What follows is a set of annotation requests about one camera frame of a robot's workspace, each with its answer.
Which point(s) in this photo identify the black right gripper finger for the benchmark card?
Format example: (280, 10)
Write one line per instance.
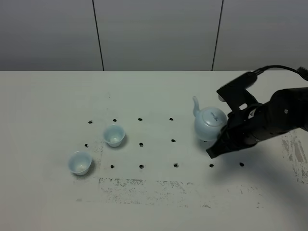
(220, 147)

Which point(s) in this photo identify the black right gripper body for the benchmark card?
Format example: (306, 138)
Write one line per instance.
(261, 126)

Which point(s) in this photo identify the light blue porcelain teapot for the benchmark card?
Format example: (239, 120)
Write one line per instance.
(208, 122)

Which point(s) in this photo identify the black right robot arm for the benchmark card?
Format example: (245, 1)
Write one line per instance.
(290, 106)

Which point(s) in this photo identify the light blue teacup rear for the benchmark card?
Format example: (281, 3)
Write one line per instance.
(113, 135)

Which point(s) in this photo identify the light blue teacup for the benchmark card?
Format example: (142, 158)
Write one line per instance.
(113, 135)
(79, 163)

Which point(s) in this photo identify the light blue teacup front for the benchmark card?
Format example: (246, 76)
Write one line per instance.
(79, 163)

